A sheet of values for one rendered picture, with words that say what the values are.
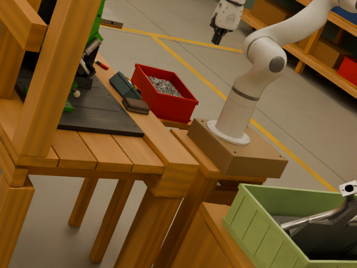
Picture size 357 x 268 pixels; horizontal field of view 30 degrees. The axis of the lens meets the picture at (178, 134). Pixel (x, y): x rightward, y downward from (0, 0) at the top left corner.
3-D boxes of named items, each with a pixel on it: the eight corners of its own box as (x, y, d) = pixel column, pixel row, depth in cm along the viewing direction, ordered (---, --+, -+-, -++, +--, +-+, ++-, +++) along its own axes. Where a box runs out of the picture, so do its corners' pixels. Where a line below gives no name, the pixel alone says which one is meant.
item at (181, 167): (50, 34, 357) (59, 8, 351) (185, 198, 250) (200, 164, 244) (26, 29, 349) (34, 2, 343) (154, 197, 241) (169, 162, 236)
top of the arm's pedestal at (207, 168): (224, 142, 298) (228, 134, 297) (265, 182, 276) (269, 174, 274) (167, 136, 279) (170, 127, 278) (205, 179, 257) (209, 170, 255)
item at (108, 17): (106, 15, 298) (109, 8, 297) (121, 30, 287) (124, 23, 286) (25, -3, 275) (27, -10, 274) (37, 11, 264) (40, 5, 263)
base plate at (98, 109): (45, 22, 329) (47, 18, 329) (143, 137, 251) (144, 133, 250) (-39, 5, 305) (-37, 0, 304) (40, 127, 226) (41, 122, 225)
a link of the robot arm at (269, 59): (252, 90, 274) (275, 37, 265) (271, 110, 259) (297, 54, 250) (227, 84, 269) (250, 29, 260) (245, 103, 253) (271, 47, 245)
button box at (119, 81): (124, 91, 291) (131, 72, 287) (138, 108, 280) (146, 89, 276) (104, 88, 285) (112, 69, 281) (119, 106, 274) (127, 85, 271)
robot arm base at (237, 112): (229, 123, 285) (246, 84, 279) (257, 145, 273) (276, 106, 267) (197, 121, 273) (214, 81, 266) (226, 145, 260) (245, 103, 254)
